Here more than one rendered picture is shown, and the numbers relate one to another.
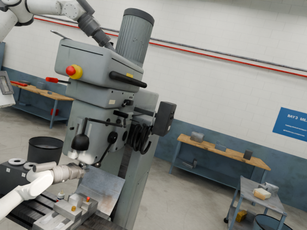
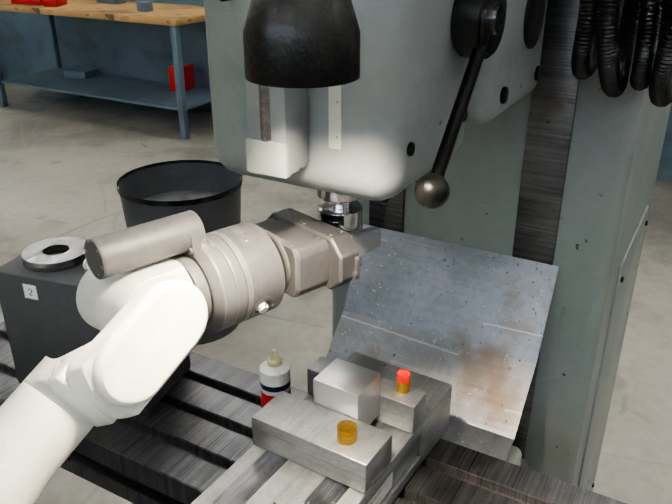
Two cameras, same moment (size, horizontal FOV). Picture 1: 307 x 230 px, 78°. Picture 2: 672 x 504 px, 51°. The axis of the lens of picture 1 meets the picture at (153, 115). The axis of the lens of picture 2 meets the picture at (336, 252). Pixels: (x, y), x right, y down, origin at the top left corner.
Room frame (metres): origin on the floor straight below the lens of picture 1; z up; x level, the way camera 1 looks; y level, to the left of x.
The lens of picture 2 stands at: (0.37, 0.13, 1.54)
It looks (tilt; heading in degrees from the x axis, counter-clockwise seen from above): 25 degrees down; 16
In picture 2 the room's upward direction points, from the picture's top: straight up
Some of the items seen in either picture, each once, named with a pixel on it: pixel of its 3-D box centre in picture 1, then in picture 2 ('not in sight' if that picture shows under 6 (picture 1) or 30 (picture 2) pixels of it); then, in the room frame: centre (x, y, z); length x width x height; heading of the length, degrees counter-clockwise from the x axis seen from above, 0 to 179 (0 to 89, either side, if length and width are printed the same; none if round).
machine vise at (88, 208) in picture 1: (69, 212); (333, 450); (0.99, 0.31, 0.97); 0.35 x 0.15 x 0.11; 164
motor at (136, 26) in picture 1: (133, 40); not in sight; (1.27, 0.25, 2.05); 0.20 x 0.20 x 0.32
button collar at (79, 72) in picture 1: (75, 71); not in sight; (0.80, 0.37, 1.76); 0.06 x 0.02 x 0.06; 76
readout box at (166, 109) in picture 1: (165, 118); not in sight; (1.24, -0.08, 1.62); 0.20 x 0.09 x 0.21; 166
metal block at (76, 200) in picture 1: (75, 201); (346, 397); (1.02, 0.30, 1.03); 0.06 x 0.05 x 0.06; 74
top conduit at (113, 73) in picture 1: (131, 81); not in sight; (1.02, 0.16, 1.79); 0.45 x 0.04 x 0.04; 166
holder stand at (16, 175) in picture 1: (21, 178); (96, 317); (1.12, 0.70, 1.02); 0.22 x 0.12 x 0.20; 87
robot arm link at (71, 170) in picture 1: (67, 172); (271, 262); (0.95, 0.36, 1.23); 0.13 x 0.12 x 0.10; 59
